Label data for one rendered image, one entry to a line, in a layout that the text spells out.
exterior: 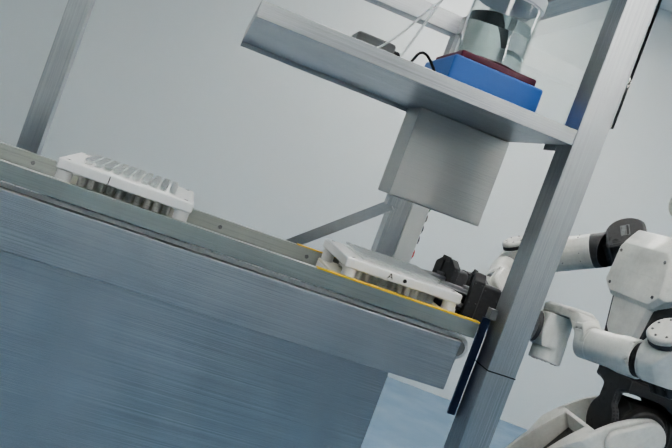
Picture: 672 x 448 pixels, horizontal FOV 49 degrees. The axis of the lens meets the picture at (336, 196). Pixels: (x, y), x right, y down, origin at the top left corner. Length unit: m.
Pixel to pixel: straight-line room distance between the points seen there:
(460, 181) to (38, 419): 0.96
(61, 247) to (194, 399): 0.37
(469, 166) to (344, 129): 3.35
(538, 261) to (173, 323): 0.68
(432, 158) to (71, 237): 0.76
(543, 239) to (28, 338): 0.95
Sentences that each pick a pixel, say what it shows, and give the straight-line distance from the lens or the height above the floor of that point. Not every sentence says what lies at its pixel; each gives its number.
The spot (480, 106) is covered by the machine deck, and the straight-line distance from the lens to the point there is 1.36.
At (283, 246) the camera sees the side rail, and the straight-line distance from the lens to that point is 1.63.
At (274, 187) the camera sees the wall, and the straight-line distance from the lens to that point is 4.99.
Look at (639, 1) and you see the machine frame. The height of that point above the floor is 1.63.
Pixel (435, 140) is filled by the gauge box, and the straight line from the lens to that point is 1.62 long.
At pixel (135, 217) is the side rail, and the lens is 1.34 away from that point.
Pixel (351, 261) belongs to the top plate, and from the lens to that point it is 1.40.
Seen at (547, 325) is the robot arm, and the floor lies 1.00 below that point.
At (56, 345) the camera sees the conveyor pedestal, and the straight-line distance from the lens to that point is 1.44.
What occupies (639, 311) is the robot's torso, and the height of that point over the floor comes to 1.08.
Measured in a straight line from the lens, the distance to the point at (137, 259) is 1.35.
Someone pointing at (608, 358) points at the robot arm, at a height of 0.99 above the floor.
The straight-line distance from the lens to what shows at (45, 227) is 1.36.
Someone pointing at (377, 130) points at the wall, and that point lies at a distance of 4.96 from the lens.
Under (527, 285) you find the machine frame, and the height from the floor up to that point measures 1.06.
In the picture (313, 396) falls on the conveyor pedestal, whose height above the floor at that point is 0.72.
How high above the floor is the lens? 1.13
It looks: 1 degrees down
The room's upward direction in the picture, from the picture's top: 20 degrees clockwise
